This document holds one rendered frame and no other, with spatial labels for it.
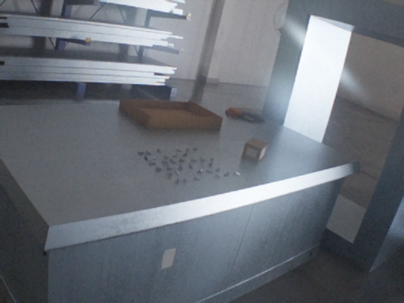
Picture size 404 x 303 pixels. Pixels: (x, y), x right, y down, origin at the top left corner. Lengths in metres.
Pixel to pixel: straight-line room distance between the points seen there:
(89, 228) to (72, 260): 0.15
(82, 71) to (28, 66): 0.71
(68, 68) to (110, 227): 3.96
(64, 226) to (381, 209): 1.88
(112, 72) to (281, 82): 2.86
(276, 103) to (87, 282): 1.97
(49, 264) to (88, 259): 0.13
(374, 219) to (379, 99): 8.54
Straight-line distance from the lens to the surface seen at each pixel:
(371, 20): 2.50
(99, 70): 5.10
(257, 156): 1.71
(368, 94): 11.03
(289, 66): 2.77
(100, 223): 1.05
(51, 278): 1.15
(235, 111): 2.38
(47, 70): 4.85
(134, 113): 1.91
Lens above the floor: 1.18
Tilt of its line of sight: 18 degrees down
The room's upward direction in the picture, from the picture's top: 13 degrees clockwise
